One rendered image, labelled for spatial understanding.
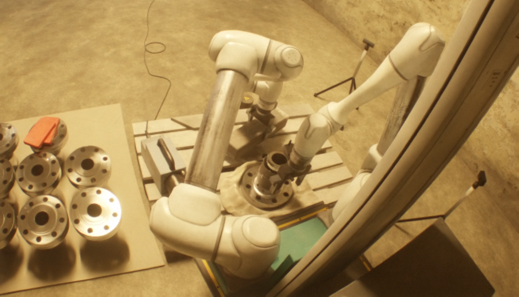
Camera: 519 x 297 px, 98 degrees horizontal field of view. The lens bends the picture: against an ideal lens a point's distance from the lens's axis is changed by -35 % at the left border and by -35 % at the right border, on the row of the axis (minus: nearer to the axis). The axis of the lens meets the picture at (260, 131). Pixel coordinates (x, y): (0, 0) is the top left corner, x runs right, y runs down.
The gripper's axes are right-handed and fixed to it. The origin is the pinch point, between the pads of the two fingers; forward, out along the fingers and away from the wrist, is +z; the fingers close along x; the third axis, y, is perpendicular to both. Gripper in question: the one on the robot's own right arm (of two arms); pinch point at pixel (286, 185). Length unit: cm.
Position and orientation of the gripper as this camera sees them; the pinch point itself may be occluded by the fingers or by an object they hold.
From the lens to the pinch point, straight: 142.7
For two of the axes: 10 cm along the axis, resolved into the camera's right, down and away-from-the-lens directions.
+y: 4.6, 6.8, -5.7
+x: 8.5, -1.6, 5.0
